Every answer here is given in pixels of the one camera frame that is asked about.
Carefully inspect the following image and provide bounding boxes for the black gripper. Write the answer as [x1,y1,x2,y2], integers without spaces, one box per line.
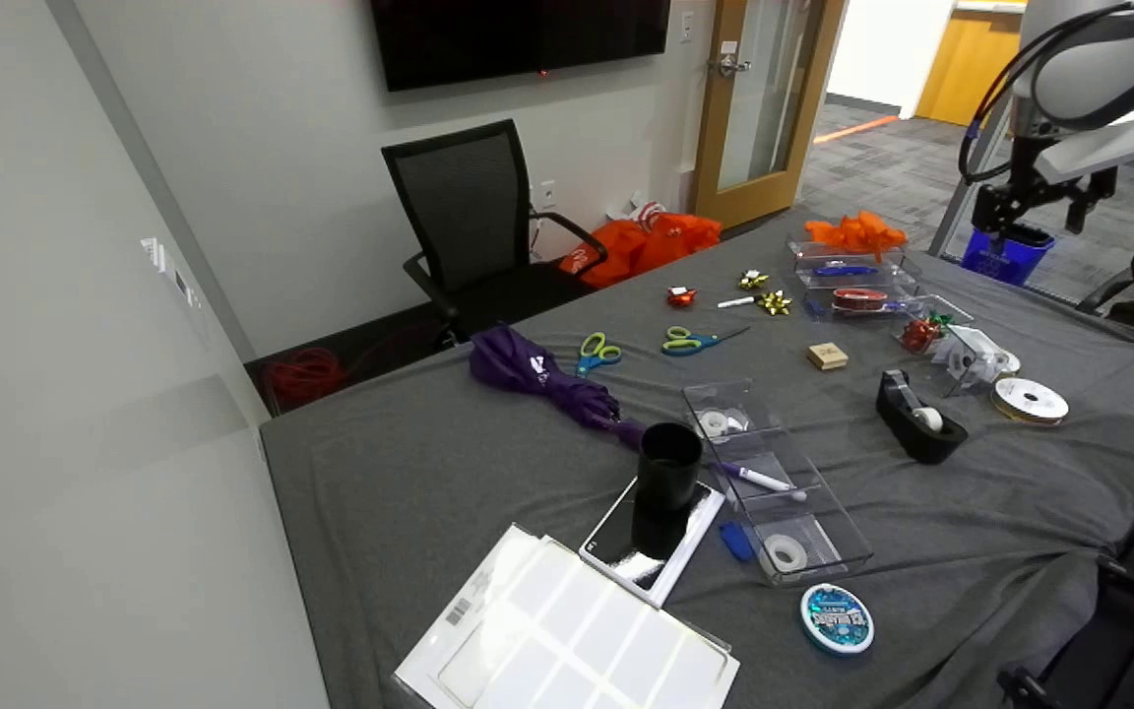
[974,121,1119,243]

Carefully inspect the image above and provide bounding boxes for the clear packaged tape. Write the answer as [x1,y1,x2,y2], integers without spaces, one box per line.
[929,321,1027,389]

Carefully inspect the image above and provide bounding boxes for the small clear plastic container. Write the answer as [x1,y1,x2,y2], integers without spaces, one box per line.
[899,309,955,356]

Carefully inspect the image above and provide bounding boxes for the black tape dispenser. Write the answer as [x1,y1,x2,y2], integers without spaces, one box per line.
[873,365,974,469]

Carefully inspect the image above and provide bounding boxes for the square clear plastic container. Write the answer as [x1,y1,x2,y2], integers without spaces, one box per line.
[680,378,787,457]

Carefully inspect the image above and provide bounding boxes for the blue bin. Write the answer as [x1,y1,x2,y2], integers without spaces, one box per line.
[955,223,1056,288]

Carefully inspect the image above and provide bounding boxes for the metal tripod leg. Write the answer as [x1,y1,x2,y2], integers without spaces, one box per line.
[924,171,975,262]

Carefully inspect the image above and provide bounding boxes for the wooden cabinet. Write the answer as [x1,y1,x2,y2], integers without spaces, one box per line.
[915,3,1033,130]

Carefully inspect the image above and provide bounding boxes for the large white ribbon spool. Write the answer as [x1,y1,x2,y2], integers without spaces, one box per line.
[992,374,1073,424]

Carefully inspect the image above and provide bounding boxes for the orange tissue paper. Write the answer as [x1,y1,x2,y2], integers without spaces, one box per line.
[798,210,915,262]

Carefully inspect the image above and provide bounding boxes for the red ribbon spool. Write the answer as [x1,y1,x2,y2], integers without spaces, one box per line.
[828,285,894,321]

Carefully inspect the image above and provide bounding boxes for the blue pen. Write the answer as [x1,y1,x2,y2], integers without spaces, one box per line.
[811,255,876,285]

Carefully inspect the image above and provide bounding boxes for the beige wooden block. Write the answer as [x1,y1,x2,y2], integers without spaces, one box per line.
[807,339,853,374]

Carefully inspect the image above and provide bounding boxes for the wooden door with glass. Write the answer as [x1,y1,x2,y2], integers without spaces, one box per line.
[687,0,846,234]

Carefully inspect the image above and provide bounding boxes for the long clear plastic tray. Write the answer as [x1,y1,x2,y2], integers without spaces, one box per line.
[720,436,873,588]

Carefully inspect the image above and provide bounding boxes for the white marker blue cap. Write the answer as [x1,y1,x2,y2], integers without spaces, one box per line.
[720,461,811,506]

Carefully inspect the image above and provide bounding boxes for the orange plastic bag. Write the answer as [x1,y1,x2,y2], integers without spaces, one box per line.
[560,210,729,290]

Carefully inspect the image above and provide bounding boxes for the blue round tin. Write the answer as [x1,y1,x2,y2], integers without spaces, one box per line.
[794,581,880,657]

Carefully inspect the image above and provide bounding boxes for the black cup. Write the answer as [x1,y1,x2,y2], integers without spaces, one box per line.
[626,418,706,565]

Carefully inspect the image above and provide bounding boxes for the white framed tablet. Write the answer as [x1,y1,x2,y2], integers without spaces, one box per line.
[576,474,729,611]

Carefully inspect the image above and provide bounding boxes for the black mesh office chair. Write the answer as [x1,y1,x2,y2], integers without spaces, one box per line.
[379,113,609,347]

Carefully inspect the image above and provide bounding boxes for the white label sheet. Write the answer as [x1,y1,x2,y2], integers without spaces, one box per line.
[390,523,745,709]

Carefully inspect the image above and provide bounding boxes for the grey tablecloth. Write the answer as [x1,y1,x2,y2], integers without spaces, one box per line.
[254,210,1134,709]

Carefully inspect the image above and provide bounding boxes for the black cable bundle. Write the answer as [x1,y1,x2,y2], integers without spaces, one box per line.
[955,0,1134,189]

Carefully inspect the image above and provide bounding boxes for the green blue handled scissors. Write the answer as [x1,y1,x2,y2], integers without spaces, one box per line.
[572,327,626,378]
[657,321,754,361]

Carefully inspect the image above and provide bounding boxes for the black wall television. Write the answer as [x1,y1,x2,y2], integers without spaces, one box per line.
[366,0,677,93]

